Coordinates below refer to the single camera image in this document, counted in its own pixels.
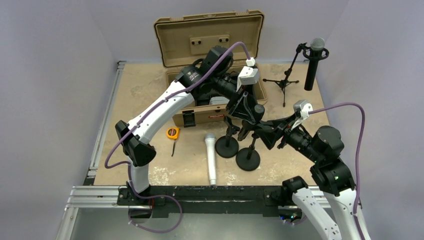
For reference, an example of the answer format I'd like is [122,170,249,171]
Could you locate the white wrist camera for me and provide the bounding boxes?
[291,99,313,130]
[236,57,260,91]

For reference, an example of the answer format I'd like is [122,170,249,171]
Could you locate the grey plastic case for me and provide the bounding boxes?
[209,96,229,105]

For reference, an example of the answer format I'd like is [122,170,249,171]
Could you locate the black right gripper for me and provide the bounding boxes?
[255,111,322,162]

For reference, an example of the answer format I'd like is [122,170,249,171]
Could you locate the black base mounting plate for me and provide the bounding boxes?
[117,185,303,222]

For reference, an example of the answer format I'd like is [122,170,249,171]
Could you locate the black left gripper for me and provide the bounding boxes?
[212,72,260,122]

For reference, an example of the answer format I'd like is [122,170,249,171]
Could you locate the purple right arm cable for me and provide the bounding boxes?
[308,101,367,240]

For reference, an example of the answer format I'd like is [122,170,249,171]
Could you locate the black handheld microphone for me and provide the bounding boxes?
[251,104,265,122]

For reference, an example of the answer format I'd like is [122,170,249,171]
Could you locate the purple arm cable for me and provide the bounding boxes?
[308,101,367,240]
[104,41,251,170]

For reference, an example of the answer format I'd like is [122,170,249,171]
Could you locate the black round-base mic stand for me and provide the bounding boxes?
[215,116,241,159]

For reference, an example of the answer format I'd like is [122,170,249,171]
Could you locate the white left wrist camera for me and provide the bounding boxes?
[236,57,260,91]

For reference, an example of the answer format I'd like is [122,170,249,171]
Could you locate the white handheld microphone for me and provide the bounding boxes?
[204,133,217,186]

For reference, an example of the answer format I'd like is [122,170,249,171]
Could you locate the yellow tape measure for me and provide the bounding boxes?
[166,127,180,157]

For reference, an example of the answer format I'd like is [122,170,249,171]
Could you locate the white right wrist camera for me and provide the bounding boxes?
[291,99,313,130]

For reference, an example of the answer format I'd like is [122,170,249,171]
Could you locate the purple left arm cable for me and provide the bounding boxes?
[104,41,251,170]

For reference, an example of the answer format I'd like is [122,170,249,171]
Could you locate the black tripod mic stand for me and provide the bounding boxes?
[262,42,330,108]

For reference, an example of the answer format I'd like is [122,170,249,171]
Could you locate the silver-head black microphone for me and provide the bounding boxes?
[303,37,329,91]

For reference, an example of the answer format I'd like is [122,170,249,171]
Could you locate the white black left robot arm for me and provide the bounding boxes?
[107,41,260,205]

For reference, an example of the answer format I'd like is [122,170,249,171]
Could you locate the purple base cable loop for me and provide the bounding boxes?
[127,194,183,235]

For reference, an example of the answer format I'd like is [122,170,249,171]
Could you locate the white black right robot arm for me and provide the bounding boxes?
[238,116,371,240]

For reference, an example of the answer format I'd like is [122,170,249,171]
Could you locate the tan plastic toolbox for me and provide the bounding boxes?
[153,9,269,128]

